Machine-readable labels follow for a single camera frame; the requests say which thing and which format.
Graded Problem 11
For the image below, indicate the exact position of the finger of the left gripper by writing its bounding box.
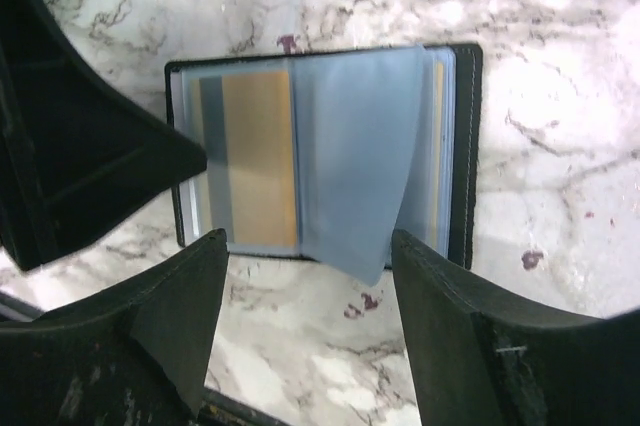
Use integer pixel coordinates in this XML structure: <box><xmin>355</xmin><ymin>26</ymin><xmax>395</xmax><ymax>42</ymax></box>
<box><xmin>1</xmin><ymin>0</ymin><xmax>206</xmax><ymax>271</ymax></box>

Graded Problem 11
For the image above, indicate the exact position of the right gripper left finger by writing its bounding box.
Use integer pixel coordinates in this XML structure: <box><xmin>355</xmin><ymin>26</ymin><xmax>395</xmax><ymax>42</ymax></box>
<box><xmin>1</xmin><ymin>229</ymin><xmax>229</xmax><ymax>425</ymax></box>

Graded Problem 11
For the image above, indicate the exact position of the black card holder wallet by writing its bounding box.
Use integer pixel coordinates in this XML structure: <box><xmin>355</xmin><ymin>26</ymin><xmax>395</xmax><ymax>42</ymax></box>
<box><xmin>165</xmin><ymin>43</ymin><xmax>484</xmax><ymax>285</ymax></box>

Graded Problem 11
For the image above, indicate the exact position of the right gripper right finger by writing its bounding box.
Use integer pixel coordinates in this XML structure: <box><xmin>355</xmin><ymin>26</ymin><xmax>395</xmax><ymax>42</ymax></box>
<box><xmin>392</xmin><ymin>230</ymin><xmax>639</xmax><ymax>425</ymax></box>

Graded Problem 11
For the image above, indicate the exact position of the gold credit card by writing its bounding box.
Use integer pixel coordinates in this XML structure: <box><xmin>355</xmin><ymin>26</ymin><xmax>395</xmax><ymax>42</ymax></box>
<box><xmin>192</xmin><ymin>70</ymin><xmax>297</xmax><ymax>249</ymax></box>

